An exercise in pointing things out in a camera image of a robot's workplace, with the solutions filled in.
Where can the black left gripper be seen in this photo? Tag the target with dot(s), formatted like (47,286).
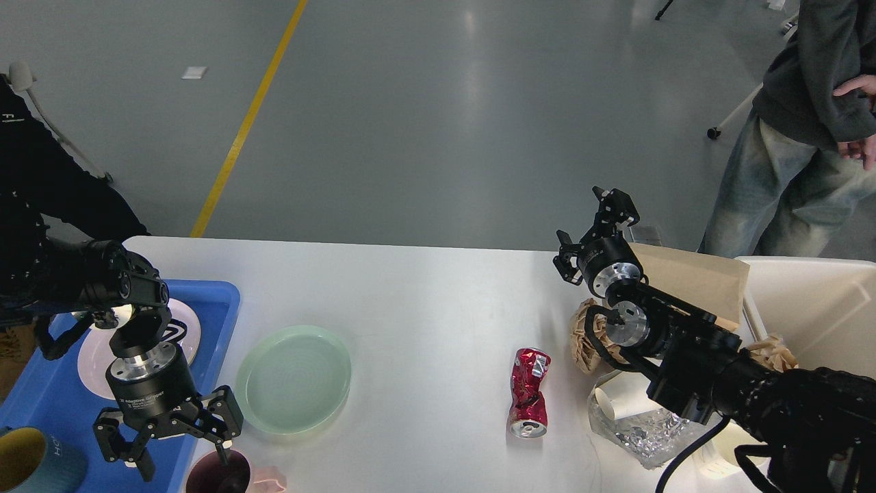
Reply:
(156,397)

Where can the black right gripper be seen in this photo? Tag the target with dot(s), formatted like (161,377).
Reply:
(608,259)

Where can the pink mug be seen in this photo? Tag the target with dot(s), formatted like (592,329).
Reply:
(238,474)

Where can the light green plate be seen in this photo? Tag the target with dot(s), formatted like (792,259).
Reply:
(293,381)

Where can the teal mug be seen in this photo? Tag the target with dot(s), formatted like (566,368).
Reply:
(34,461)

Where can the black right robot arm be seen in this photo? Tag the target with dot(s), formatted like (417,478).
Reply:
(814,429)

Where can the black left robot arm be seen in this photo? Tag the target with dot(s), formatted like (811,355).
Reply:
(109,286)

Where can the pink plate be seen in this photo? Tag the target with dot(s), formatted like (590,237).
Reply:
(95,355)

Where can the brown paper bag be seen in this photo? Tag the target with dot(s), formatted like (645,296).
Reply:
(712,283)

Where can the white paper cup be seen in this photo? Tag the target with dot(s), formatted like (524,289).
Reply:
(619,399)
(725,443)

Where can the crushed red soda can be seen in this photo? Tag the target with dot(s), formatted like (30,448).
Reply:
(528,417)

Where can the crumpled clear plastic wrap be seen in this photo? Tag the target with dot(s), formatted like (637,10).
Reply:
(651,438)

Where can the person in grey hoodie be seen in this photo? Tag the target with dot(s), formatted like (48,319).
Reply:
(805,157)

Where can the white plastic bin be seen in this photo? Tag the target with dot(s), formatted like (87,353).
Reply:
(823,310)

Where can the white paper cup lower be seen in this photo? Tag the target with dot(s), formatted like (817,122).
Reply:
(725,443)

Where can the person in black clothes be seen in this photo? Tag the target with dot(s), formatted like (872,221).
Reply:
(35,164)

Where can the white office chair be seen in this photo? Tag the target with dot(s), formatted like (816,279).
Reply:
(789,27)

